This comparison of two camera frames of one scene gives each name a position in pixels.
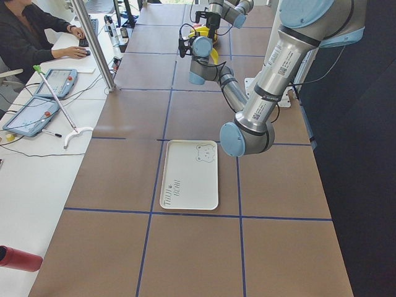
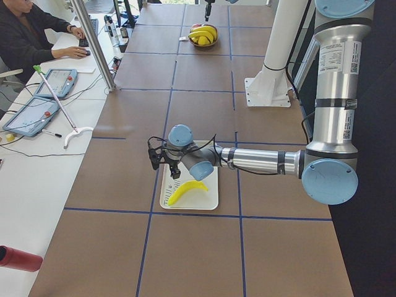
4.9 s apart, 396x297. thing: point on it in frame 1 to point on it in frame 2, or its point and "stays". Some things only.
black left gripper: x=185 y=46 to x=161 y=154
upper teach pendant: x=61 y=81 stays
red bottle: x=15 y=258 stays
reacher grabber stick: x=77 y=130 stays
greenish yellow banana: x=215 y=55 to x=184 y=188
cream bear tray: x=190 y=178 stays
